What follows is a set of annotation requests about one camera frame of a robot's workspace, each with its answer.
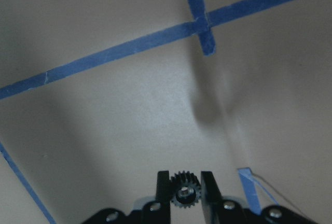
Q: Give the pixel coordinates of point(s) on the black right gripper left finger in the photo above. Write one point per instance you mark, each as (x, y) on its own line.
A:
(158, 210)

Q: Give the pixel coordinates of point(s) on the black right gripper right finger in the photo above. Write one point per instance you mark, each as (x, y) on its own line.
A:
(216, 208)

